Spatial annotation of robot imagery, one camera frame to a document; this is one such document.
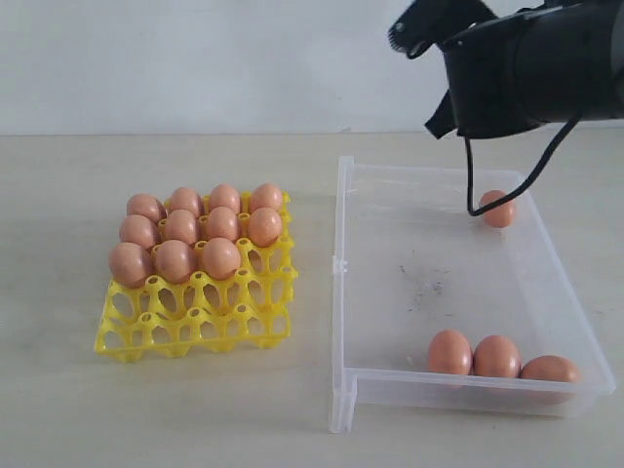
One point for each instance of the yellow plastic egg tray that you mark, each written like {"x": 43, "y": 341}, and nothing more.
{"x": 252, "y": 306}

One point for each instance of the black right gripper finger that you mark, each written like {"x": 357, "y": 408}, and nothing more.
{"x": 442, "y": 122}

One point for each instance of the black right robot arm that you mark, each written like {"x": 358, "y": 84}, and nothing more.
{"x": 539, "y": 66}

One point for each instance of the brown egg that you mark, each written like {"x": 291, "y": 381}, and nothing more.
{"x": 185, "y": 198}
{"x": 225, "y": 196}
{"x": 501, "y": 216}
{"x": 265, "y": 227}
{"x": 220, "y": 258}
{"x": 551, "y": 368}
{"x": 267, "y": 195}
{"x": 222, "y": 222}
{"x": 175, "y": 261}
{"x": 130, "y": 265}
{"x": 140, "y": 230}
{"x": 182, "y": 225}
{"x": 146, "y": 205}
{"x": 497, "y": 356}
{"x": 450, "y": 352}

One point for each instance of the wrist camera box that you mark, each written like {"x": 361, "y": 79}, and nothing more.
{"x": 431, "y": 22}

